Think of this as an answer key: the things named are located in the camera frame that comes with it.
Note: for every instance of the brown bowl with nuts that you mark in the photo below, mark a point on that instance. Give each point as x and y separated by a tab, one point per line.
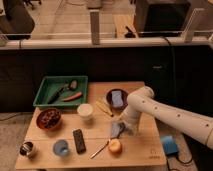
49	119

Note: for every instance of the blue box on floor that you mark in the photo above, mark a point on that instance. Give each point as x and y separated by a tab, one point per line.
169	145

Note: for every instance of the green plastic tray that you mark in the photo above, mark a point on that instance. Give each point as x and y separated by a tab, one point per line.
65	92

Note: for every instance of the red chili pepper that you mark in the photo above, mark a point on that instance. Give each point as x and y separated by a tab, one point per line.
73	97

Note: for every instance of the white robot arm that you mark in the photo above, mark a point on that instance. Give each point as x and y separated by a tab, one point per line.
195	125

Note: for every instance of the white paper cup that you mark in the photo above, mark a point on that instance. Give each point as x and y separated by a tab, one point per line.
85	111

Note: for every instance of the blue sponge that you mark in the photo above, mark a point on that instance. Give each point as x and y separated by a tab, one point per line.
117	98

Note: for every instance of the yellow handled tool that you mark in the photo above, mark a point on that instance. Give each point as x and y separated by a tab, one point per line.
104	108

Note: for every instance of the black office chair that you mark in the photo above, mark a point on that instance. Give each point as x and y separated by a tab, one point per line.
16	23

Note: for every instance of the wooden table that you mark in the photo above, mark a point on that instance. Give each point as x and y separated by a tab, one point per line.
140	152

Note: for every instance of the black handled brush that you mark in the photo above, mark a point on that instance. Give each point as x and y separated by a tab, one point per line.
72	85

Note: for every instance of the red yellow apple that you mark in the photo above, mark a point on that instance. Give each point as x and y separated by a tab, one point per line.
115	146

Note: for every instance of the silver metal cup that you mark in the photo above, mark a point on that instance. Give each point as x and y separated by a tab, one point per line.
27	149

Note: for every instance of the black cabinet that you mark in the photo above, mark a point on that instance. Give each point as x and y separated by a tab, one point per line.
155	18

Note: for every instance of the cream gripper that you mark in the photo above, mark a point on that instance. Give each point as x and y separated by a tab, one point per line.
130	124

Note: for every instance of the black remote control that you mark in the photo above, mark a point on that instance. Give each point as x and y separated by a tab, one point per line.
79	141

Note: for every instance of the grey blue towel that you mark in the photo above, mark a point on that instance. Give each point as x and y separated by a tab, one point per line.
117	128

